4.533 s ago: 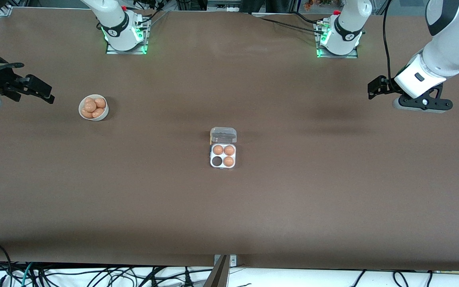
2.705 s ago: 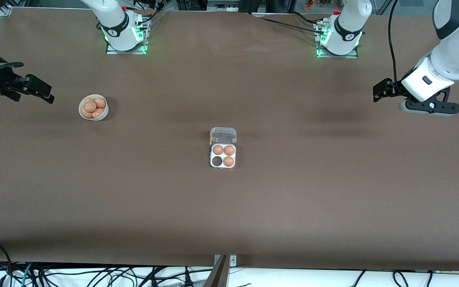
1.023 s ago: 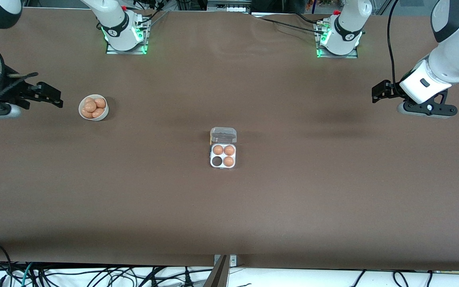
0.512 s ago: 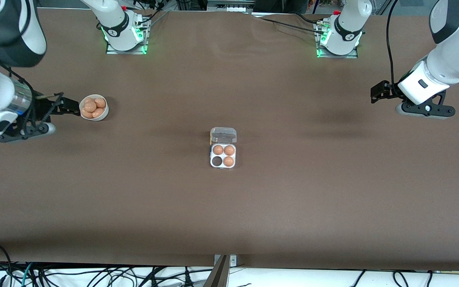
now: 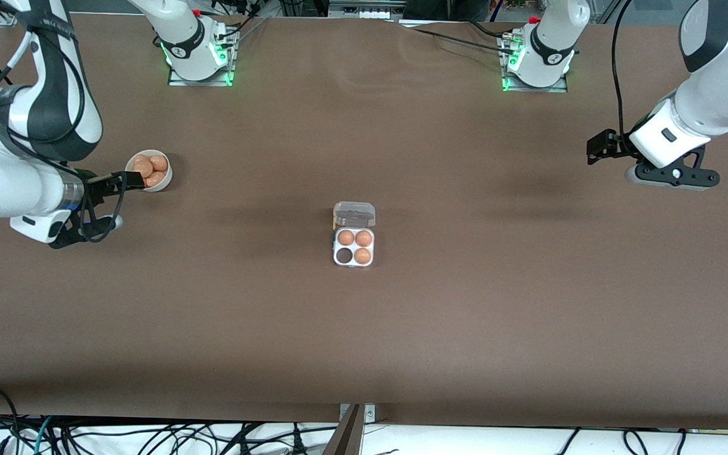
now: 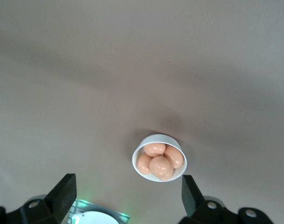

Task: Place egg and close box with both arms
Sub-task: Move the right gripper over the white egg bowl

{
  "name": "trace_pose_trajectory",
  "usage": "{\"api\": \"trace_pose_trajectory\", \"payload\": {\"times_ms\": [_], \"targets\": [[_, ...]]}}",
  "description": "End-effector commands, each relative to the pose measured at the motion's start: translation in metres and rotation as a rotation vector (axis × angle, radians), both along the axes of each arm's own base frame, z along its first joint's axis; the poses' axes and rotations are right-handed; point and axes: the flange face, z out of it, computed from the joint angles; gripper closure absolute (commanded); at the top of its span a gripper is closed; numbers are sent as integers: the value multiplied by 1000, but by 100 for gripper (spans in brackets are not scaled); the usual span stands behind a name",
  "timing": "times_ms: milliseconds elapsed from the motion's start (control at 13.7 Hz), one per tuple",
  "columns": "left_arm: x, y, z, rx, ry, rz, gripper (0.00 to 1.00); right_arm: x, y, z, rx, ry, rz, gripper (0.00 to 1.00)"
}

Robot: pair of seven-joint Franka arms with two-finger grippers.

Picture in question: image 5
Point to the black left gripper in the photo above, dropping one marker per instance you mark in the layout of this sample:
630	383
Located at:
615	146

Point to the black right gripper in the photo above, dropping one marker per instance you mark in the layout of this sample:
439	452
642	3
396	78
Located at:
98	186

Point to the clear plastic egg box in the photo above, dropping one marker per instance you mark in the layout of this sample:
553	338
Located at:
354	215

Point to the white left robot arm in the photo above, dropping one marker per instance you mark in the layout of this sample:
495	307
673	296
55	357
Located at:
711	95

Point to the white round bowl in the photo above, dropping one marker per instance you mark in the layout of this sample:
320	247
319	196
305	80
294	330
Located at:
163	185

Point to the dark grey metal bar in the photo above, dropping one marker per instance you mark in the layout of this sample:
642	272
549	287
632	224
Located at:
346	436

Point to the aluminium frame profile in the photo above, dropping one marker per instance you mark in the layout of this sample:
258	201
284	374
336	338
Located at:
5	19

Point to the small metal bracket plate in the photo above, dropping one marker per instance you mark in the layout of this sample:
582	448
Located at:
370	414

